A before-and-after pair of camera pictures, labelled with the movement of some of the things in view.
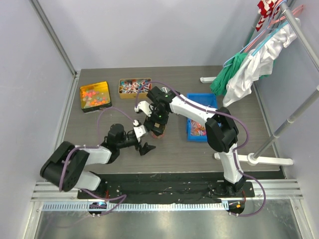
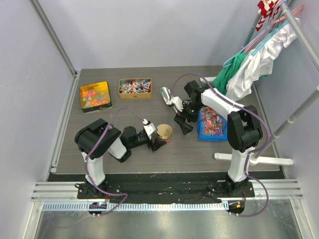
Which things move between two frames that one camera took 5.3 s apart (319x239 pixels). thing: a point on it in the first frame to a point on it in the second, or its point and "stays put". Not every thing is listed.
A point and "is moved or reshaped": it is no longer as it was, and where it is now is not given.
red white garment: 267,7 stays put
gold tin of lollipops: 128,88 stays put
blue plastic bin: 196,132 is moved or reshaped
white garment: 259,63 stays put
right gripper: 150,122 to 185,127
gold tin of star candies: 94,96 stays put
